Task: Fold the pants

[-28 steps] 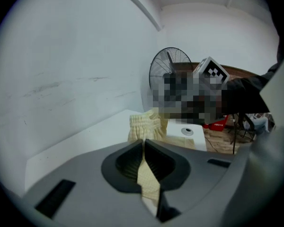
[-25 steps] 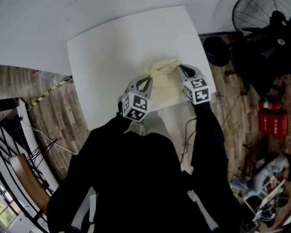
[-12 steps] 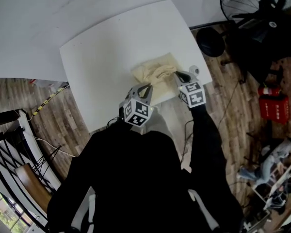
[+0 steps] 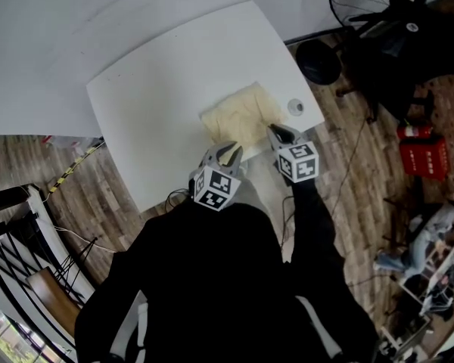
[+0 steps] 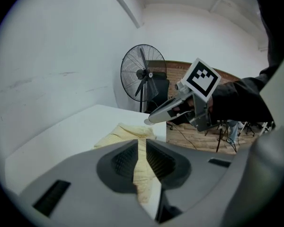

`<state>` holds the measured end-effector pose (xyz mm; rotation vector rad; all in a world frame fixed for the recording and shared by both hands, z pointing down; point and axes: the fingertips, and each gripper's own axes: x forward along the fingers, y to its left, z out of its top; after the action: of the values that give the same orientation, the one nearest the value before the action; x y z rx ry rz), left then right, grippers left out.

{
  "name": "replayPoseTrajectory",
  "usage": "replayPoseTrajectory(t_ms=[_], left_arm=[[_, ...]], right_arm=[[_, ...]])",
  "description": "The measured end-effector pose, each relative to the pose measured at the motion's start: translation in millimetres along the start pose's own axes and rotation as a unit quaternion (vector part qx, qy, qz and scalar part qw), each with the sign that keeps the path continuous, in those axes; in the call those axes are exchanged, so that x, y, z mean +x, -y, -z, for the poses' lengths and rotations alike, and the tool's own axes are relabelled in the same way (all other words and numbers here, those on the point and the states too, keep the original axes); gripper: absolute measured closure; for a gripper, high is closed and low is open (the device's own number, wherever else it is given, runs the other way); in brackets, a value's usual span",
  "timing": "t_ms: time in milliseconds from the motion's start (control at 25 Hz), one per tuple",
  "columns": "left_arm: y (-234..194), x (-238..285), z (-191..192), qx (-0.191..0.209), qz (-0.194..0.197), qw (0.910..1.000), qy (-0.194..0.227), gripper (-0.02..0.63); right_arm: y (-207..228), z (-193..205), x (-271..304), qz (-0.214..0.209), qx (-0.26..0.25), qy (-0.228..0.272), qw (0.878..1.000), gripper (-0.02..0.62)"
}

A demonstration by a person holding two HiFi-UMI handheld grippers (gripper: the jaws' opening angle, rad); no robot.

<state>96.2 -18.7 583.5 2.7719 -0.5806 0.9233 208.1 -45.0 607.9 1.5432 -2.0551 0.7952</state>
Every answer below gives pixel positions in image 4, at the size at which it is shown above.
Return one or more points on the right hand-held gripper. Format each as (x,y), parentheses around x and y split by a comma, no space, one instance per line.
(299,163)

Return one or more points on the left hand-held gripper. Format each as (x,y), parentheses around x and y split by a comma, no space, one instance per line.
(215,189)

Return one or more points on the cream cloth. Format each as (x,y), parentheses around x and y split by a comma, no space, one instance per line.
(242,115)

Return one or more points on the person's right forearm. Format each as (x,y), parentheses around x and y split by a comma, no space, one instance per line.
(314,221)

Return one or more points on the person's left forearm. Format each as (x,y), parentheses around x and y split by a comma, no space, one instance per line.
(189,214)

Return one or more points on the white table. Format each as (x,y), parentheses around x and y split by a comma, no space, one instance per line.
(155,89)

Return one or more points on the person's black clothed body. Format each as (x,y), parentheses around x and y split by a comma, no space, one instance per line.
(219,286)

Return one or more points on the red fire extinguisher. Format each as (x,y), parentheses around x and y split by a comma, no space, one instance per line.
(414,131)

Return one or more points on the red box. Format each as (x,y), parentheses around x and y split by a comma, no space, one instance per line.
(423,159)

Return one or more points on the yellow black striped tape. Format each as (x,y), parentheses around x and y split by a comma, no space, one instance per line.
(73,168)

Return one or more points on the clear plastic bag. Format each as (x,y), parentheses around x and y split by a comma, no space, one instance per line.
(72,142)

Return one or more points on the white backdrop sheet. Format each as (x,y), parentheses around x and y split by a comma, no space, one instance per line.
(60,51)

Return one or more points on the grey laptop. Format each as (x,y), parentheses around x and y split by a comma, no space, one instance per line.
(440,274)

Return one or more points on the brown wooden bench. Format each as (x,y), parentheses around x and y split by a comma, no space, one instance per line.
(55,301)

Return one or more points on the black metal railing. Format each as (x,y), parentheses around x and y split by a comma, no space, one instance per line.
(19,248)

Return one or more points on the window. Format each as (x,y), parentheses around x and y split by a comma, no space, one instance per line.
(4,339)

